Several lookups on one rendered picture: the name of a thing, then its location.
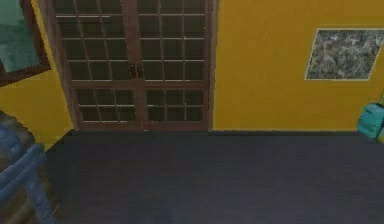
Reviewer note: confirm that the teal chair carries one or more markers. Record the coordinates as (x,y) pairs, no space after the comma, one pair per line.
(370,120)

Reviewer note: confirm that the brown glazed double door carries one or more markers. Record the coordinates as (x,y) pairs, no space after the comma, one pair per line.
(140,86)

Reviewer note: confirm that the brown framed window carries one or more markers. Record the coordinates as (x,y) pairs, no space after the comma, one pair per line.
(16,36)

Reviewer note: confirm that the grey framed wall picture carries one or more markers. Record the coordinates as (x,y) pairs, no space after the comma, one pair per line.
(343,55)

